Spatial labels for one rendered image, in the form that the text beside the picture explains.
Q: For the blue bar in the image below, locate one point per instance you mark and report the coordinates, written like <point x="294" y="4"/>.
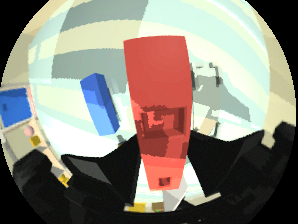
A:
<point x="100" y="106"/>

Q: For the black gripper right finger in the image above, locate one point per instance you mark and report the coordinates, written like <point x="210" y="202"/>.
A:
<point x="213" y="159"/>

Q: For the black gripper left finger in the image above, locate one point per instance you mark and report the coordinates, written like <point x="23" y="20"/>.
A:
<point x="119" y="169"/>

